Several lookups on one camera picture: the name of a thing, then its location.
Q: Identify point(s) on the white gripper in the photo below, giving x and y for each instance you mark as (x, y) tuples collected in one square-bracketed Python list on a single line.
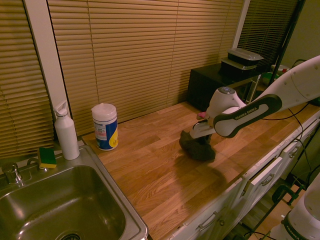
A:
[(201, 129)]

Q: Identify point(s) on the dark cloth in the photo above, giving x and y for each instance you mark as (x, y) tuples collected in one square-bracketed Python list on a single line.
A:
[(197, 150)]

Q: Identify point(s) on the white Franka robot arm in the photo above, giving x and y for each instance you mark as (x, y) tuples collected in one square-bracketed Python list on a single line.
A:
[(250, 113)]

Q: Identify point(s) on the small red object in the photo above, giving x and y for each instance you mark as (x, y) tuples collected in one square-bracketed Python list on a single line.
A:
[(202, 115)]

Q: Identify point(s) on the black box appliance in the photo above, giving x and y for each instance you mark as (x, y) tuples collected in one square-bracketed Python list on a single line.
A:
[(202, 85)]

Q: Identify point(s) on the white kitchen cabinet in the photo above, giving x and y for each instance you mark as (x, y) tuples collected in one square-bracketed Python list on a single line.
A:
[(225, 205)]

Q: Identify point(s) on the large black lidded container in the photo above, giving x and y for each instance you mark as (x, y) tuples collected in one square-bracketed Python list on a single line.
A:
[(232, 67)]

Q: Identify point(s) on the round metal cabinet knob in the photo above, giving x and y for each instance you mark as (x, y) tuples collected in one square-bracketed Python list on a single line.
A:
[(222, 222)]

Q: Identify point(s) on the small black lidded container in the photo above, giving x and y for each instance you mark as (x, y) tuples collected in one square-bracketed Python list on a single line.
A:
[(243, 55)]

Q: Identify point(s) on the black green clamp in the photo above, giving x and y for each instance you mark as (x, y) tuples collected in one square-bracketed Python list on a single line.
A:
[(285, 192)]

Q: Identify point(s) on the white round container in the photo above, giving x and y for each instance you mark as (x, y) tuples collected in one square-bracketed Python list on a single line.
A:
[(282, 67)]

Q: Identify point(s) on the white wipes canister blue label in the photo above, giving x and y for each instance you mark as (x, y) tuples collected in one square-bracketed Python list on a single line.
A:
[(105, 127)]

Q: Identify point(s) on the wide tan window blind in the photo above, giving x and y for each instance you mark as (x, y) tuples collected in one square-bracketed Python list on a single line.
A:
[(140, 55)]

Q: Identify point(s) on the dark window blind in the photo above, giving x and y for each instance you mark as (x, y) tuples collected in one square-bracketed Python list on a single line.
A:
[(265, 32)]

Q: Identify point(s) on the white water bottle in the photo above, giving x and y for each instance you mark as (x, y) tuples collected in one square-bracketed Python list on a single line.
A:
[(66, 135)]

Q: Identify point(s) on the stainless steel sink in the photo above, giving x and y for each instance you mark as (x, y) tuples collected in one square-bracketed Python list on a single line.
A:
[(62, 200)]

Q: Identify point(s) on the green yellow sponge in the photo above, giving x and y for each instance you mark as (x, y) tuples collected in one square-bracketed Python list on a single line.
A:
[(47, 158)]

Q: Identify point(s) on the sink drain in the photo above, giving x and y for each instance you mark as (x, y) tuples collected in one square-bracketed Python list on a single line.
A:
[(71, 236)]

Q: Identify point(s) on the small metal sink fitting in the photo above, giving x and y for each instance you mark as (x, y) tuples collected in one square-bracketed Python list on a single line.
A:
[(32, 161)]

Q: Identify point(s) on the narrow tan window blind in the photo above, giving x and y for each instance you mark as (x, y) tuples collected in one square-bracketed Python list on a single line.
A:
[(20, 82)]

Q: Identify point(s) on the metal faucet knob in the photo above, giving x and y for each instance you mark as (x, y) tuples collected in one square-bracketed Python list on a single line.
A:
[(11, 172)]

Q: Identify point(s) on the black camera stand pole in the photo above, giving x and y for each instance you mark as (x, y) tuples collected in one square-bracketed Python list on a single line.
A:
[(285, 40)]

